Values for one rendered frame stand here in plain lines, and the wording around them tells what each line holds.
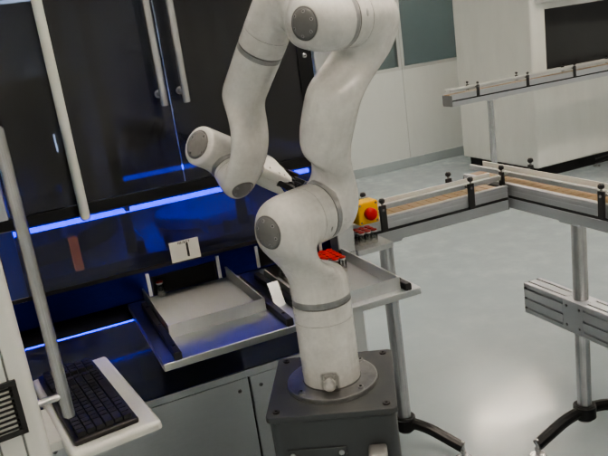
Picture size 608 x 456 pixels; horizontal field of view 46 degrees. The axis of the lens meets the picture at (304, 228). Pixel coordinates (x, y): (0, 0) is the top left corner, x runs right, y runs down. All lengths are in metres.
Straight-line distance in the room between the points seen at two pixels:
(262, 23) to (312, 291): 0.51
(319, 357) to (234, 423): 0.89
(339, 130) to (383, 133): 6.28
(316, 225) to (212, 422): 1.08
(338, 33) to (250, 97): 0.30
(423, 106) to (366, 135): 0.73
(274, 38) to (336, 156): 0.24
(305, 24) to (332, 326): 0.59
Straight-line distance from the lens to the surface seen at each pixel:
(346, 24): 1.18
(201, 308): 1.98
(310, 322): 1.42
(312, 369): 1.47
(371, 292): 1.88
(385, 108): 7.55
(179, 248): 2.05
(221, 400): 2.25
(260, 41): 1.35
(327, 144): 1.28
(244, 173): 1.44
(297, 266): 1.35
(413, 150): 7.76
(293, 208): 1.31
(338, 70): 1.28
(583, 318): 2.63
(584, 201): 2.44
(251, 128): 1.42
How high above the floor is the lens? 1.58
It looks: 16 degrees down
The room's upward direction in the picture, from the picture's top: 8 degrees counter-clockwise
